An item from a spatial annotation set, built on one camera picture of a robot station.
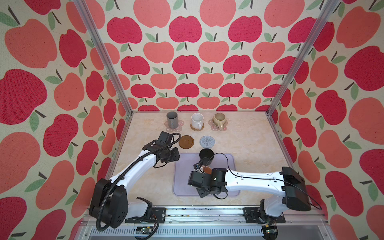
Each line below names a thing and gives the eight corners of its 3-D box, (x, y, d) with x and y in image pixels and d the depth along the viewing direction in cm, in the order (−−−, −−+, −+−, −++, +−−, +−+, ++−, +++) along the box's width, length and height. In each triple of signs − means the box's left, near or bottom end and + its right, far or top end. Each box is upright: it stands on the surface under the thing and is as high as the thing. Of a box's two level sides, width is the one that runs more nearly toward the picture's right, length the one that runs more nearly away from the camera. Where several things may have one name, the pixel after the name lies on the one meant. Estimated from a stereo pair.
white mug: (191, 132, 110) (191, 124, 103) (191, 121, 117) (191, 112, 110) (203, 132, 110) (204, 124, 103) (202, 121, 117) (203, 112, 110)
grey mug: (167, 131, 109) (165, 122, 102) (168, 120, 116) (167, 111, 109) (177, 131, 109) (176, 122, 102) (178, 120, 116) (177, 111, 109)
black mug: (202, 168, 93) (203, 160, 85) (198, 158, 97) (199, 150, 89) (213, 164, 95) (215, 156, 86) (209, 155, 99) (210, 146, 90)
